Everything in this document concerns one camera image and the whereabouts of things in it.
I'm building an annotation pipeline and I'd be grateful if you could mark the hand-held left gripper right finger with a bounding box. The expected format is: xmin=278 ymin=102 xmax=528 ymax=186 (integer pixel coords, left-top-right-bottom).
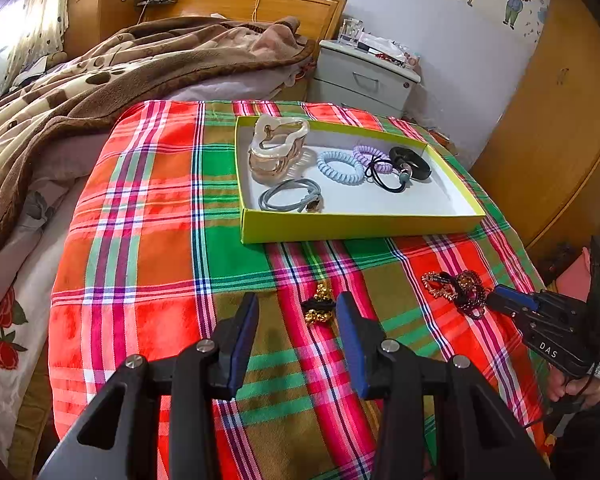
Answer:
xmin=334 ymin=291 xmax=556 ymax=480

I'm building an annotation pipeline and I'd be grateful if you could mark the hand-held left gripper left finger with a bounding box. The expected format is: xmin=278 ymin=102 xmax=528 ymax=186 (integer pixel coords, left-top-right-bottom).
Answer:
xmin=37 ymin=291 xmax=261 ymax=480

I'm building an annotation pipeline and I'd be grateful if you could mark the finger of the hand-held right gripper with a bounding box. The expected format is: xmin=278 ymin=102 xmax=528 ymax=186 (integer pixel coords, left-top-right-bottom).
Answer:
xmin=494 ymin=284 xmax=542 ymax=312
xmin=486 ymin=293 xmax=531 ymax=328

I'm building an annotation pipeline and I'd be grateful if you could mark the dark beaded bracelet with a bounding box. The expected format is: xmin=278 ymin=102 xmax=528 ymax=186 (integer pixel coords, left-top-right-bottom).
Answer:
xmin=450 ymin=270 xmax=488 ymax=320

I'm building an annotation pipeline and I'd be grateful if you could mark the black and gold hair tie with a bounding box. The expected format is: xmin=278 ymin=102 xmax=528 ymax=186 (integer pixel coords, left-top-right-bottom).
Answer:
xmin=300 ymin=282 xmax=338 ymax=328

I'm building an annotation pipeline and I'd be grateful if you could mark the gold chain bracelet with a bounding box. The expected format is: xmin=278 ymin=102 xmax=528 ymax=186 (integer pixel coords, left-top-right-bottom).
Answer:
xmin=421 ymin=270 xmax=461 ymax=301

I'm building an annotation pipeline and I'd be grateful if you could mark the yellow-green cardboard box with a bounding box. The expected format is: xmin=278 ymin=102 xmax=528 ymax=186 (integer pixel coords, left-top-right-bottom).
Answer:
xmin=234 ymin=115 xmax=487 ymax=245

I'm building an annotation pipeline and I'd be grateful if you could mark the grey hair tie with charm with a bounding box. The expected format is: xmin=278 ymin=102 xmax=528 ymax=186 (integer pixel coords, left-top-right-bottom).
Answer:
xmin=258 ymin=178 xmax=325 ymax=213

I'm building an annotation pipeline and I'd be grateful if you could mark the black wristband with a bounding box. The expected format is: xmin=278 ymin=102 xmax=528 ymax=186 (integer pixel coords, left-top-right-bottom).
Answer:
xmin=388 ymin=145 xmax=432 ymax=182

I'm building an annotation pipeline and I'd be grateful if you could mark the black hair tie with bead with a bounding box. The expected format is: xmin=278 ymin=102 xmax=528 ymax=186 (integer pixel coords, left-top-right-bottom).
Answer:
xmin=362 ymin=155 xmax=413 ymax=195

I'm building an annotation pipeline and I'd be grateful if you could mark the cream gold hair claw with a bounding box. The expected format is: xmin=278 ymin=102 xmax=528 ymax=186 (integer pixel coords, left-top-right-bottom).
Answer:
xmin=249 ymin=114 xmax=311 ymax=182

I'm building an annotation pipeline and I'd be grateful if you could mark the blue spiral hair tie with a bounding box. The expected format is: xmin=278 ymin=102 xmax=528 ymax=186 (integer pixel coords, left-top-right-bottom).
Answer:
xmin=316 ymin=149 xmax=366 ymax=188

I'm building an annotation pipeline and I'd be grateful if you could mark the purple spiral hair tie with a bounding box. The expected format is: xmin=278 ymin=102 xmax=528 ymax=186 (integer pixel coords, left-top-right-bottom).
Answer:
xmin=352 ymin=144 xmax=396 ymax=173

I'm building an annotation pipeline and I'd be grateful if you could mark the person's right hand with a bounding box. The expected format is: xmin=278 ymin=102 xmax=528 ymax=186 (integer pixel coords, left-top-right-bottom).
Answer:
xmin=547 ymin=376 xmax=600 ymax=415

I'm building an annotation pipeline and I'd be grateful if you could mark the plaid red green cloth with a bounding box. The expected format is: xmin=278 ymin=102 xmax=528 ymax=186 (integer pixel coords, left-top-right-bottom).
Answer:
xmin=47 ymin=99 xmax=556 ymax=480

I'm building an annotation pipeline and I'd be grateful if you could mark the wooden door panel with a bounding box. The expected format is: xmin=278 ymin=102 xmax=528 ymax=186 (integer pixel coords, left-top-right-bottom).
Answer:
xmin=472 ymin=0 xmax=600 ymax=261

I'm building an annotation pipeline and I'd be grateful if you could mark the grey nightstand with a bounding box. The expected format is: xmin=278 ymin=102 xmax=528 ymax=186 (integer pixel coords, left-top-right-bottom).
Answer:
xmin=311 ymin=40 xmax=423 ymax=118

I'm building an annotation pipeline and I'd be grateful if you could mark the clutter of small toiletries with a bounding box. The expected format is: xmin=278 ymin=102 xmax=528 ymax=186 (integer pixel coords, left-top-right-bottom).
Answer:
xmin=362 ymin=32 xmax=423 ymax=68

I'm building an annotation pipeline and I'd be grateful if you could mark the brown patterned blanket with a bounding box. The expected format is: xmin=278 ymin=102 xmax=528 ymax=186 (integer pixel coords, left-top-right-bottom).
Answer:
xmin=0 ymin=15 xmax=318 ymax=273

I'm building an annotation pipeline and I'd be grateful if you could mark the clear glass cup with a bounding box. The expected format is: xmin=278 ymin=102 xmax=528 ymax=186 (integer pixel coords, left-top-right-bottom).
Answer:
xmin=337 ymin=17 xmax=365 ymax=46

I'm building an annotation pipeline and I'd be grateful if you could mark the wooden headboard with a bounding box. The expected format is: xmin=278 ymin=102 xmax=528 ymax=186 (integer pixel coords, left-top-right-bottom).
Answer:
xmin=140 ymin=0 xmax=348 ymax=43

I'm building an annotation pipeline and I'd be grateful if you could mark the dotted curtain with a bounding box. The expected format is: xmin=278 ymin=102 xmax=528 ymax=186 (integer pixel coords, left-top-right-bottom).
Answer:
xmin=5 ymin=0 xmax=76 ymax=91

